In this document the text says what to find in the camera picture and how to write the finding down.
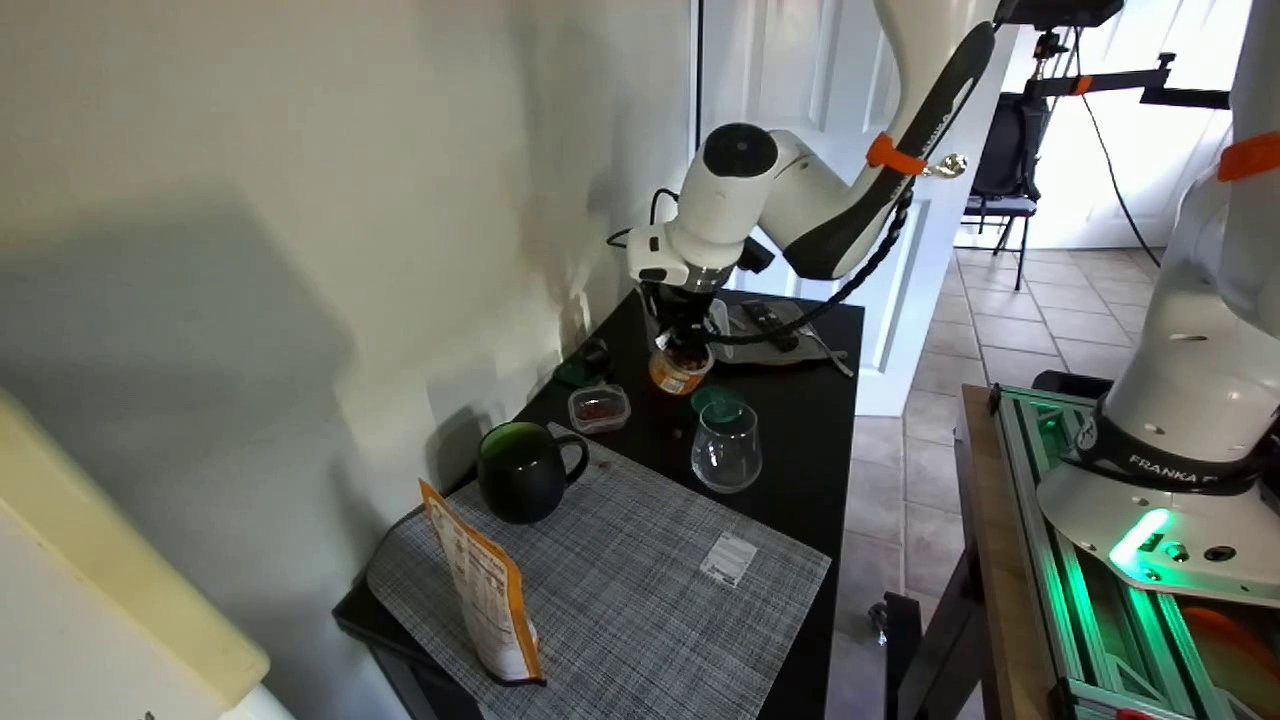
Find orange strap on base link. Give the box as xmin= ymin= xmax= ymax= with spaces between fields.
xmin=1211 ymin=128 xmax=1280 ymax=187

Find dark green mug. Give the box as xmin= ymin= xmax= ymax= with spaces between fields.
xmin=472 ymin=422 xmax=592 ymax=530

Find grey woven placemat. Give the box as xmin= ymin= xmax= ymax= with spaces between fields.
xmin=364 ymin=437 xmax=837 ymax=720

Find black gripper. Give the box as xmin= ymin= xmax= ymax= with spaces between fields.
xmin=639 ymin=272 xmax=737 ymax=364

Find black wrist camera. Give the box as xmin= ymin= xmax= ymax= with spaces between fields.
xmin=730 ymin=234 xmax=780 ymax=282

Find black camera boom stand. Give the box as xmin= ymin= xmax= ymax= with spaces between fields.
xmin=1025 ymin=25 xmax=1237 ymax=118

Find yellow can of nuts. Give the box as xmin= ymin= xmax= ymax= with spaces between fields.
xmin=649 ymin=335 xmax=719 ymax=403

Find clear glass carafe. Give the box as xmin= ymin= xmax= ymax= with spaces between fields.
xmin=686 ymin=397 xmax=767 ymax=500

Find orange strap on forearm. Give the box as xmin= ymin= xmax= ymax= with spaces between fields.
xmin=865 ymin=128 xmax=927 ymax=180

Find grey quilted pot holder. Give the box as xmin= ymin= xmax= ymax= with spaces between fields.
xmin=704 ymin=293 xmax=855 ymax=371

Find dark folding chair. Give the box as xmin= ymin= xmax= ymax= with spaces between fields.
xmin=964 ymin=79 xmax=1057 ymax=295

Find green round lid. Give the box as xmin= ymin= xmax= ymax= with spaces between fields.
xmin=686 ymin=383 xmax=751 ymax=422

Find silver fork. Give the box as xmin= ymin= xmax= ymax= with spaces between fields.
xmin=796 ymin=331 xmax=859 ymax=381

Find wooden robot stand cart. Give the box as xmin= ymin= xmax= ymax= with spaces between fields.
xmin=871 ymin=381 xmax=1280 ymax=720

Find orange snack pouch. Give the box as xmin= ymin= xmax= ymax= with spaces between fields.
xmin=414 ymin=475 xmax=546 ymax=690

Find clear square lunch container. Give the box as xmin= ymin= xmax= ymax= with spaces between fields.
xmin=564 ymin=381 xmax=637 ymax=440

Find black table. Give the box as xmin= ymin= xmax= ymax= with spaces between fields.
xmin=330 ymin=286 xmax=868 ymax=720

